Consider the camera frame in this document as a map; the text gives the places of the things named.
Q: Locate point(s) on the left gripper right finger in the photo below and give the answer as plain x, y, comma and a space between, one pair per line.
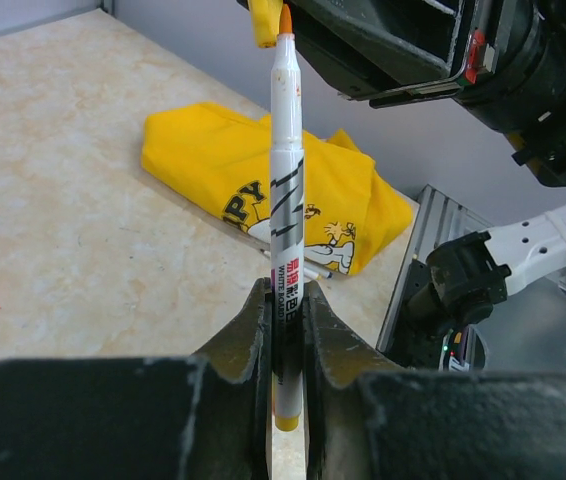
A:
367, 418

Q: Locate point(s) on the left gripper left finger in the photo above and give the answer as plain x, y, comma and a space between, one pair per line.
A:
201, 416

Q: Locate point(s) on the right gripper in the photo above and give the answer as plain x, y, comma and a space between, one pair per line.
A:
363, 48

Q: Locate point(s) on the white yellow marker pen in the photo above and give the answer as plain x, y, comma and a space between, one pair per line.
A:
286, 225

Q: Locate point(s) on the yellow pen cap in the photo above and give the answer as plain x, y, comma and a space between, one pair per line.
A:
265, 15

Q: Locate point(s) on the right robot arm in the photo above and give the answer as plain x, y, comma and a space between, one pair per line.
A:
474, 273

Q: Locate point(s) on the white pen on bag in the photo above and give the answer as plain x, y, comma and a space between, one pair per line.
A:
315, 272

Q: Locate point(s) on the yellow cloth bag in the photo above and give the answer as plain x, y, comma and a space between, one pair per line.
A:
219, 160

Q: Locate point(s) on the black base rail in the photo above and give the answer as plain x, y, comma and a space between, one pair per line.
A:
417, 332

